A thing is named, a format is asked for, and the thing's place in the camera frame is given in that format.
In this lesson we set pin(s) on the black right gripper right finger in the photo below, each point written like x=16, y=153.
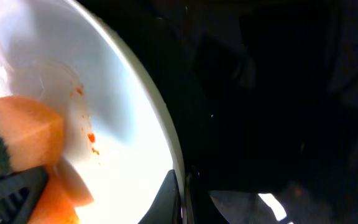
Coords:
x=166, y=207

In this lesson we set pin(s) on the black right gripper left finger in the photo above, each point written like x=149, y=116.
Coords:
x=20, y=193

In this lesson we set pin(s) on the orange green sponge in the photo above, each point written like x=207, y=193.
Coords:
x=52, y=136

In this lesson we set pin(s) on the light green plate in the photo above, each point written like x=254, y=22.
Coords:
x=58, y=52

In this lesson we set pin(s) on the round black tray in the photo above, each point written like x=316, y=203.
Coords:
x=264, y=99

